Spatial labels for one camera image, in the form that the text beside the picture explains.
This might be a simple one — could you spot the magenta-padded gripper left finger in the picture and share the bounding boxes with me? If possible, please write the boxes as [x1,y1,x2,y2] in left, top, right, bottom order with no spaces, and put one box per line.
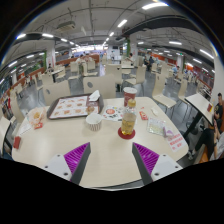
[42,142,92,185]

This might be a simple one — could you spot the ceiling air conditioner unit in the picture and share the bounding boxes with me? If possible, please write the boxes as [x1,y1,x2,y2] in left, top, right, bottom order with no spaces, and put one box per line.
[54,20,77,33]

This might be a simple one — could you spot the red paper cup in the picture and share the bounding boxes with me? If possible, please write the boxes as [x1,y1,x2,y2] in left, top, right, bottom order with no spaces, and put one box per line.
[122,86,138,108]

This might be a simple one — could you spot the group of ceiling lights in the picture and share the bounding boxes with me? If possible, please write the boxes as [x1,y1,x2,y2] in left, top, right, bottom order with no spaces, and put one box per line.
[0,2,214,84]

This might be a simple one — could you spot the white ribbed paper cup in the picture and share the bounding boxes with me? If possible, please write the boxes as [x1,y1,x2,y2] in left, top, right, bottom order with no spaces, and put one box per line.
[85,112,104,132]

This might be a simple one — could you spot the red sauce packet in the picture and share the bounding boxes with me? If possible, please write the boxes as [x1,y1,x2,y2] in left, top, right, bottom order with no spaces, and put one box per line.
[138,109,149,121]

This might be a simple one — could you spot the white neighbouring table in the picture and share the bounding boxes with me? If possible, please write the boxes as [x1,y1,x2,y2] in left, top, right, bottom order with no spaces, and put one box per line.
[184,92,214,139]
[0,115,12,148]

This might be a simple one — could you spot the crumpled food wrapper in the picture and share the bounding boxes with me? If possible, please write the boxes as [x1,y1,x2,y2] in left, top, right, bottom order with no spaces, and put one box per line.
[26,106,47,127]

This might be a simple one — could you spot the printed paper tray liner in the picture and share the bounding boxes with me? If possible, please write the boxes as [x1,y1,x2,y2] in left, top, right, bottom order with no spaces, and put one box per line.
[49,95,99,118]

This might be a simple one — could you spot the small red card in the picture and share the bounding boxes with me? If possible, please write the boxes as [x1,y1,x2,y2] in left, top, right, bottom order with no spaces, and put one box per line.
[12,135,22,150]

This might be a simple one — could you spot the group of beige chairs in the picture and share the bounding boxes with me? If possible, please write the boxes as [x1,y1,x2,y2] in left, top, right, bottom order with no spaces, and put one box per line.
[9,53,201,101]

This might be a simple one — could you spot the flat round red coaster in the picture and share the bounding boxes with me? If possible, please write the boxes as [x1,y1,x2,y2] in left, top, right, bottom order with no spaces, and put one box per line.
[117,127,137,140]

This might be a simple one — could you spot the crumpled white tissue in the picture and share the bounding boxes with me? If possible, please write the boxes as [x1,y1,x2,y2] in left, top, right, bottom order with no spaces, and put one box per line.
[150,106,160,117]

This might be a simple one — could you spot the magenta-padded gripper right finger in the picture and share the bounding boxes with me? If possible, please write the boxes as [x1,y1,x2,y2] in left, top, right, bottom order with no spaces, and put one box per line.
[131,142,183,186]

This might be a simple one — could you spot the white paper receipt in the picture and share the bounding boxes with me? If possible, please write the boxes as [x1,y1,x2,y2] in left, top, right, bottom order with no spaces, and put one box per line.
[17,117,33,136]

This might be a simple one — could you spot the person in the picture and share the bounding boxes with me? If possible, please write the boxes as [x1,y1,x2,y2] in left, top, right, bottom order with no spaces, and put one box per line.
[187,124,224,164]
[213,92,224,131]

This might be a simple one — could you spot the clear yellow-capped drink bottle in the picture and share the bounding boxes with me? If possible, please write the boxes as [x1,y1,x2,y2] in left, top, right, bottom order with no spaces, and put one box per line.
[120,98,138,137]

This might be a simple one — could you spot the white red-printed table label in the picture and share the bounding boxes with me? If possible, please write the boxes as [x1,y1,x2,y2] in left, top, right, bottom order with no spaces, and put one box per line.
[165,131,188,153]

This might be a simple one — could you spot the white paper napkin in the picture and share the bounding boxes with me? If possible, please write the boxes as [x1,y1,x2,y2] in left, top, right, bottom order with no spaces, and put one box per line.
[88,89,101,102]

